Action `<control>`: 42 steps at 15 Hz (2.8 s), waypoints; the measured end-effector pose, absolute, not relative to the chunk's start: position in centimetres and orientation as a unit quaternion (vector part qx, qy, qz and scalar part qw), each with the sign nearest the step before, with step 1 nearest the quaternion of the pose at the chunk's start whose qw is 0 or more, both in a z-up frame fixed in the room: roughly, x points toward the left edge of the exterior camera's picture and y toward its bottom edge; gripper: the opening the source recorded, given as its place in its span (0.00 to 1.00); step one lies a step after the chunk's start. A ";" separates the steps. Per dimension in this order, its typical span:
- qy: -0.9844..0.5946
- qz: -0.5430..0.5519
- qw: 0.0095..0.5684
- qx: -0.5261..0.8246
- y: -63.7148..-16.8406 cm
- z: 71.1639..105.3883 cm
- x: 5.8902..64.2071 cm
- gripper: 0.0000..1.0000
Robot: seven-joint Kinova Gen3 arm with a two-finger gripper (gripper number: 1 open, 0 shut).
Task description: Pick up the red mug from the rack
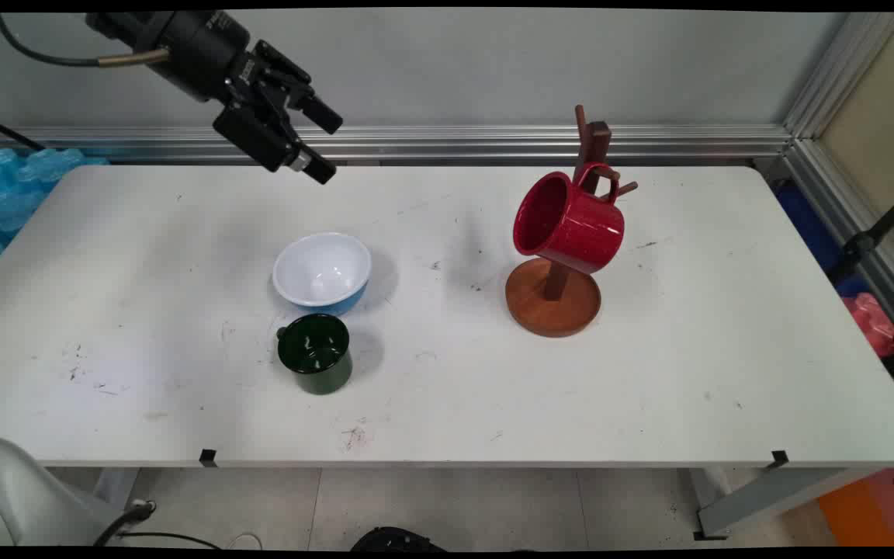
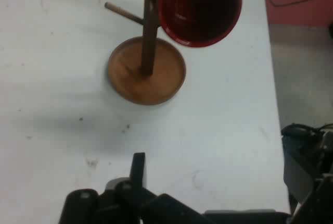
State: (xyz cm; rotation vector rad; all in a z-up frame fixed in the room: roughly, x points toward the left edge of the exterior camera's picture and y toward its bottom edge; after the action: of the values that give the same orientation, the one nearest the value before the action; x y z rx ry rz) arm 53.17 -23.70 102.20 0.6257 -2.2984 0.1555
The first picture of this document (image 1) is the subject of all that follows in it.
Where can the dark green enamel mug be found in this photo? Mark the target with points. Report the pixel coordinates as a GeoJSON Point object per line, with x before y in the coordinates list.
{"type": "Point", "coordinates": [315, 349]}

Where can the grey metal table leg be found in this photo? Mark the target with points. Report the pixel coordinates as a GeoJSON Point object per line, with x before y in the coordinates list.
{"type": "Point", "coordinates": [773, 493]}
{"type": "Point", "coordinates": [115, 485]}

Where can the brown wooden mug tree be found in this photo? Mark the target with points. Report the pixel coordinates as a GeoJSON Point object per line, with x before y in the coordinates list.
{"type": "Point", "coordinates": [552, 310]}

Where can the orange plastic object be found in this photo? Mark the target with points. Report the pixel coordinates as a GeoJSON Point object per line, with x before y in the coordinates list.
{"type": "Point", "coordinates": [850, 516]}

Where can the black tape tab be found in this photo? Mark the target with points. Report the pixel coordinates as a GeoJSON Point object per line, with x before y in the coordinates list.
{"type": "Point", "coordinates": [208, 458]}
{"type": "Point", "coordinates": [779, 459]}

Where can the black round object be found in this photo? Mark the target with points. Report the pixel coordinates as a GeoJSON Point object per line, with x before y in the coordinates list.
{"type": "Point", "coordinates": [396, 539]}

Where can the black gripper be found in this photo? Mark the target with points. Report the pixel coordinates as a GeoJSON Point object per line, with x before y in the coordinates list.
{"type": "Point", "coordinates": [191, 54]}

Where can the thin black slanting rod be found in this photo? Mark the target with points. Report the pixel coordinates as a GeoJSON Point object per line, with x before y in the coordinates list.
{"type": "Point", "coordinates": [8, 132]}

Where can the red enamel mug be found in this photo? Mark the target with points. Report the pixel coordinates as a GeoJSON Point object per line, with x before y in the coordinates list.
{"type": "Point", "coordinates": [571, 225]}

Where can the upright aluminium frame post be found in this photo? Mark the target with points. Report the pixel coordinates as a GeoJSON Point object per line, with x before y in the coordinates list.
{"type": "Point", "coordinates": [835, 70]}

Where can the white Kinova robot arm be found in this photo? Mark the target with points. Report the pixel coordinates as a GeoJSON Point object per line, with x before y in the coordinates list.
{"type": "Point", "coordinates": [20, 497]}

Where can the blue bubble wrap pile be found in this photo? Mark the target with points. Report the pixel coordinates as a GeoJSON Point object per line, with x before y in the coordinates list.
{"type": "Point", "coordinates": [5, 194]}

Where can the black tripod stand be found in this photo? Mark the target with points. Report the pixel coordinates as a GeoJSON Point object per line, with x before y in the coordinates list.
{"type": "Point", "coordinates": [858, 244]}

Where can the slanting aluminium side rail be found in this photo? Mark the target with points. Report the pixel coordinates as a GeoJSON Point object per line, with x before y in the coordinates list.
{"type": "Point", "coordinates": [823, 186]}

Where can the long horizontal aluminium rail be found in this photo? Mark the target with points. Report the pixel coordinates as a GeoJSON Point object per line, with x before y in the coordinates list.
{"type": "Point", "coordinates": [455, 144]}

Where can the white and blue bowl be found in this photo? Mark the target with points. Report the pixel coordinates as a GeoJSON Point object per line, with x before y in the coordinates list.
{"type": "Point", "coordinates": [323, 272]}

